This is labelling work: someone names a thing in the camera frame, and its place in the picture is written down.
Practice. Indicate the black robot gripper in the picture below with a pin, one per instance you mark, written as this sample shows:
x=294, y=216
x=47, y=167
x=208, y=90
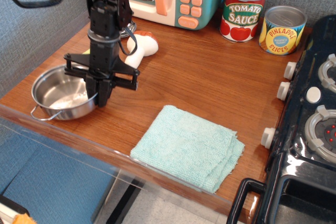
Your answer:
x=102, y=67

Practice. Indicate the silver metal pot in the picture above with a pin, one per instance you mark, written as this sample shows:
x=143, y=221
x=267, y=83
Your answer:
x=60, y=96

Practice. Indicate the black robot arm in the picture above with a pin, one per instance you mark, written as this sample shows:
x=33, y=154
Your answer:
x=108, y=17

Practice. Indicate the black edged basket corner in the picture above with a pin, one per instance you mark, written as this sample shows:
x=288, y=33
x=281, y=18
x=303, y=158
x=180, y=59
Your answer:
x=12, y=212

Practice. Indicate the white stove knob lower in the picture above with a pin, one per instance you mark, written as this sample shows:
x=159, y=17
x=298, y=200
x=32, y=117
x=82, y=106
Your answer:
x=267, y=137

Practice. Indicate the white stove knob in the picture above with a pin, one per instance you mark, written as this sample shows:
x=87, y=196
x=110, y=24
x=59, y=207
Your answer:
x=289, y=70
x=267, y=137
x=283, y=90

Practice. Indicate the white plush mushroom toy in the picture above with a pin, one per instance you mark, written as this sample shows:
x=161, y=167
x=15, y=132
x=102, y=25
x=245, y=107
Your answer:
x=146, y=45

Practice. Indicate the clear acrylic table guard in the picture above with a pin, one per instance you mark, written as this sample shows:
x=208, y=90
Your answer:
x=60, y=184

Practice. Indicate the light teal folded cloth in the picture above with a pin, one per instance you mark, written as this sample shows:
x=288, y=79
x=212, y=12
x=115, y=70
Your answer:
x=190, y=148

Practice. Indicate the tomato sauce can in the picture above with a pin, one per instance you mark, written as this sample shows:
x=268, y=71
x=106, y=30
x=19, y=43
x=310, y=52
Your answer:
x=240, y=19

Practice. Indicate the white stove knob middle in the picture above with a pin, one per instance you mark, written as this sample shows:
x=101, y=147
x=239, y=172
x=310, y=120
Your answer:
x=283, y=90

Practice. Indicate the white stove knob upper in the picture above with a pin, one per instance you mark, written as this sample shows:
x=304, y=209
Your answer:
x=289, y=70

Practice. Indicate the pineapple slices can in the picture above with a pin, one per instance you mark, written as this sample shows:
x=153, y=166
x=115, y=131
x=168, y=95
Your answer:
x=282, y=30

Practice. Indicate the black toy stove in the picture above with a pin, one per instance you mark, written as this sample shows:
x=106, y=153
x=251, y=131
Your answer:
x=300, y=170

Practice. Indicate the green handled metal spoon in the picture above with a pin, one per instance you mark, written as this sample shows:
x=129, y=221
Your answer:
x=123, y=34

